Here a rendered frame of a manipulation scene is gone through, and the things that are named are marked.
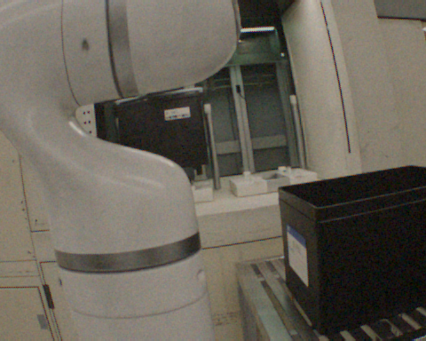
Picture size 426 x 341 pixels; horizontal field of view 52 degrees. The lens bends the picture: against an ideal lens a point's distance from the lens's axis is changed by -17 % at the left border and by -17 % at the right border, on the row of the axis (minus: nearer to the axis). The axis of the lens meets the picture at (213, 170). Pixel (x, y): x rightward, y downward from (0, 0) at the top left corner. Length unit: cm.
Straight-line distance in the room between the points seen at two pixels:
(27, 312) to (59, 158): 91
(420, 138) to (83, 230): 100
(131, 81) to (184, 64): 4
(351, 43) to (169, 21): 81
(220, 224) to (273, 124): 97
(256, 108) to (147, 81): 165
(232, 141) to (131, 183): 164
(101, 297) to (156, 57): 17
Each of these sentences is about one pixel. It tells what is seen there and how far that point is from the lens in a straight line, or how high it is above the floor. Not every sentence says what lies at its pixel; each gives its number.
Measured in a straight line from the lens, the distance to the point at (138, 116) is 128.
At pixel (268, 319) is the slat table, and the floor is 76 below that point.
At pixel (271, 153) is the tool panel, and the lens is 201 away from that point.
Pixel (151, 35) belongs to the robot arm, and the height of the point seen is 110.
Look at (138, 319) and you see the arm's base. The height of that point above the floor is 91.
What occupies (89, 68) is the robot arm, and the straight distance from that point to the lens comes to 35.
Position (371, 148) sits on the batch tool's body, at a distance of 110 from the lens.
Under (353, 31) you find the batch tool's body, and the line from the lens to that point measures 113.
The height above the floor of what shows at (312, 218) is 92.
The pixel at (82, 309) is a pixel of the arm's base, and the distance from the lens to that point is 37.
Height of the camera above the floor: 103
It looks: 4 degrees down
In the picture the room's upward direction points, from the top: 8 degrees counter-clockwise
